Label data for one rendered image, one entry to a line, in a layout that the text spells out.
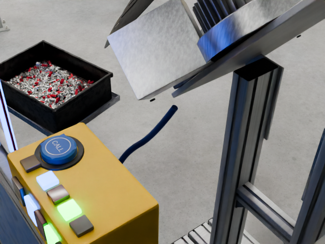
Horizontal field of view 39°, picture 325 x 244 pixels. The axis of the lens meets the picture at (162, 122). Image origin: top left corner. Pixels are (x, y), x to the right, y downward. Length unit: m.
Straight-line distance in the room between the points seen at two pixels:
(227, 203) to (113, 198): 0.72
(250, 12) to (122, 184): 0.35
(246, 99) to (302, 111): 1.44
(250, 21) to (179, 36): 0.16
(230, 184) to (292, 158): 1.02
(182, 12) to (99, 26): 2.17
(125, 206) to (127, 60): 0.42
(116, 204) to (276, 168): 1.62
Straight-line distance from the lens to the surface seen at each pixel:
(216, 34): 0.74
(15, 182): 0.54
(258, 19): 0.71
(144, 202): 0.48
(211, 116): 2.26
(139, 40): 0.84
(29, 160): 0.53
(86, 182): 0.50
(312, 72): 2.69
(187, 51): 0.82
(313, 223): 0.98
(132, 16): 0.98
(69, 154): 0.52
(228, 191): 1.15
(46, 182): 0.50
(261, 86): 0.97
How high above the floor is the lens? 1.44
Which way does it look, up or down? 41 degrees down
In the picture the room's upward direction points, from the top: 1 degrees clockwise
